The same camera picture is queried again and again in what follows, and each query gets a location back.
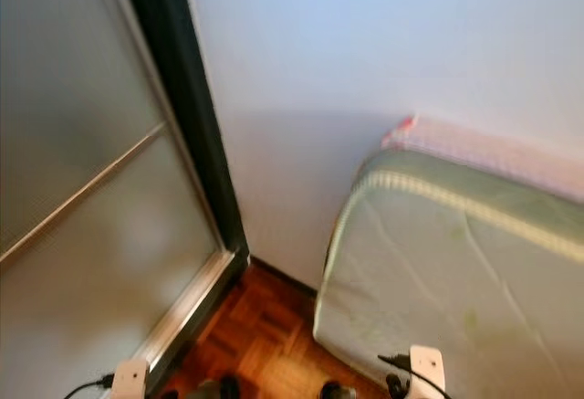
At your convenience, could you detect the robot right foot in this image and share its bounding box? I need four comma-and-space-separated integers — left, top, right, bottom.
319, 381, 357, 399

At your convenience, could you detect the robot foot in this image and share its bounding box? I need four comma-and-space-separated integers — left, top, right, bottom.
319, 381, 357, 399
192, 374, 243, 399

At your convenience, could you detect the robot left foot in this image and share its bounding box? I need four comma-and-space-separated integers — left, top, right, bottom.
192, 374, 243, 399

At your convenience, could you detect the pink patterned mattress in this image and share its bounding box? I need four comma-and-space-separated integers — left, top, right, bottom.
381, 114, 584, 201

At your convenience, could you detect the frosted glass sliding door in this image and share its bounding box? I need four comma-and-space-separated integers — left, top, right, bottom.
0, 0, 234, 399

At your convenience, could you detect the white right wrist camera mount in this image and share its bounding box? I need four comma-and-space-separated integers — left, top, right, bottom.
409, 345, 446, 399

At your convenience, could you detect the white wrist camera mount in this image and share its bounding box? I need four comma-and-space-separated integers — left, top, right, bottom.
409, 345, 446, 399
111, 358, 150, 399

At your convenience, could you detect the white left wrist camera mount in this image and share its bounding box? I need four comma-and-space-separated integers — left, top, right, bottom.
111, 358, 150, 399

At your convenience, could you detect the black door frame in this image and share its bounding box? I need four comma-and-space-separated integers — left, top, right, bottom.
117, 0, 249, 391

